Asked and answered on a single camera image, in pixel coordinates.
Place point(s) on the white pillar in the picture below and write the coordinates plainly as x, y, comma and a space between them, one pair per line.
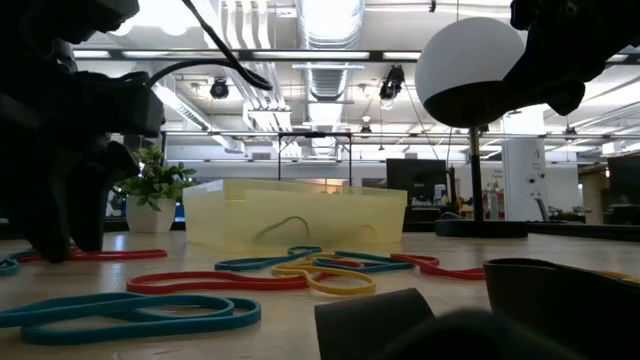
522, 175

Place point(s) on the green plant in white pot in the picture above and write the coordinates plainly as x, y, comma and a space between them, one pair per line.
155, 215

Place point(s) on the teal rubber band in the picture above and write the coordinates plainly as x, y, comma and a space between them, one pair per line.
7, 267
380, 259
150, 328
250, 262

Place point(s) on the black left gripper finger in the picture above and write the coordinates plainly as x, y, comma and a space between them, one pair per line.
45, 210
95, 200

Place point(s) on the yellow translucent plastic bin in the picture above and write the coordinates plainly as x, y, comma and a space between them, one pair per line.
340, 210

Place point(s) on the white globe table lamp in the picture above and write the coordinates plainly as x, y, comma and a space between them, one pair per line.
460, 60

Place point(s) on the black aluminium table frame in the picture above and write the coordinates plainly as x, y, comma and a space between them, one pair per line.
575, 231

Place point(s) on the black ceiling spotlight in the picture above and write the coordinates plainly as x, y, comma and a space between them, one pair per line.
219, 89
392, 82

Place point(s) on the black foreground fixture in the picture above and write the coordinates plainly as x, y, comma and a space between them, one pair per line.
575, 315

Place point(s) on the black monitor screen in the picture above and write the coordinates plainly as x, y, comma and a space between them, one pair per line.
400, 172

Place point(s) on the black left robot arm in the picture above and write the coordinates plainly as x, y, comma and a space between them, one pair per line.
50, 30

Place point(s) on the yellow rubber band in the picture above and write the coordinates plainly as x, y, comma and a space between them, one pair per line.
350, 289
622, 276

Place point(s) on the red rubber band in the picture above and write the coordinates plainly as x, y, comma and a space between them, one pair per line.
125, 255
345, 263
225, 286
450, 275

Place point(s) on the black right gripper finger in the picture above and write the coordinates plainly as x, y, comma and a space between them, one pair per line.
550, 92

